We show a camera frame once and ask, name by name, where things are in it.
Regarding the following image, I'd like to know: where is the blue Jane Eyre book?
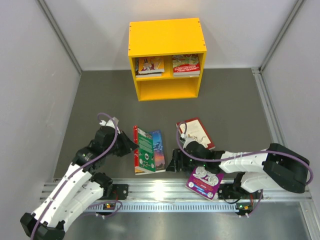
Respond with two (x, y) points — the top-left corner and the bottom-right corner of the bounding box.
(134, 130), (166, 175)

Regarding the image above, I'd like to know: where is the yellow wooden shelf cabinet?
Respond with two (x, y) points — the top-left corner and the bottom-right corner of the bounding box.
(128, 18), (207, 101)

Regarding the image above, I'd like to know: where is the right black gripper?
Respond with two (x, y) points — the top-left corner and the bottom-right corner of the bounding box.
(166, 148), (206, 172)

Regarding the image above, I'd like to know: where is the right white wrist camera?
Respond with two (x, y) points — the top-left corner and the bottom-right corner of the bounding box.
(179, 133), (194, 149)

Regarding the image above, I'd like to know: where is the Roald Dahl Charlie book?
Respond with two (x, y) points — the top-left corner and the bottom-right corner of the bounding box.
(135, 56), (165, 75)

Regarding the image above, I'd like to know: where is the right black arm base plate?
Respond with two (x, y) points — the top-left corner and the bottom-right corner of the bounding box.
(217, 183), (261, 203)

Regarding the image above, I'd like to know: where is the cream red-edged book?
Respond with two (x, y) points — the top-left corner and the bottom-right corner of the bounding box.
(178, 117), (216, 150)

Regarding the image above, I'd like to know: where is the green treehouse book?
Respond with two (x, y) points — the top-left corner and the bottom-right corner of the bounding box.
(133, 125), (156, 173)

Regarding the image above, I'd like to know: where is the slotted cable duct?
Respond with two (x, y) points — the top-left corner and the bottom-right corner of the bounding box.
(85, 201), (252, 213)

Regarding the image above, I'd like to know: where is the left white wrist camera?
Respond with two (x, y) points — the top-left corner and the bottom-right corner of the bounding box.
(99, 117), (119, 130)

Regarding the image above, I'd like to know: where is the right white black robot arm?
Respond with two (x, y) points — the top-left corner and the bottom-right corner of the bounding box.
(166, 140), (314, 199)

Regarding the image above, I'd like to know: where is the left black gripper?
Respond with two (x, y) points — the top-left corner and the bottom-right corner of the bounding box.
(104, 129), (139, 157)

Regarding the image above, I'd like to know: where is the red 13-Storey Treehouse book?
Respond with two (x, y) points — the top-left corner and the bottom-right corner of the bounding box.
(172, 54), (201, 73)

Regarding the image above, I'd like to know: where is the purple 117-Storey Treehouse book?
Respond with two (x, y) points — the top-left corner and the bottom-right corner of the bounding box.
(185, 166), (224, 201)

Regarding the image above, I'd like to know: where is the black treehouse book in shelf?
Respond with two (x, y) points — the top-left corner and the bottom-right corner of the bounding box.
(135, 72), (162, 78)

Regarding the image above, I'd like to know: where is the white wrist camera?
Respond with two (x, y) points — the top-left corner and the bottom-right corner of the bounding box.
(99, 117), (119, 130)
(179, 133), (194, 149)

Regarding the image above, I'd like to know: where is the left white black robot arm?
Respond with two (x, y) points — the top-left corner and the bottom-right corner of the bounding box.
(20, 126), (139, 240)

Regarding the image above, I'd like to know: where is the aluminium mounting rail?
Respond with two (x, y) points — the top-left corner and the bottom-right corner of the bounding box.
(39, 178), (313, 201)

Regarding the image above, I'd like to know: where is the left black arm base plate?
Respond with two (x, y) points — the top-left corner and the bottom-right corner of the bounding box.
(100, 184), (129, 200)

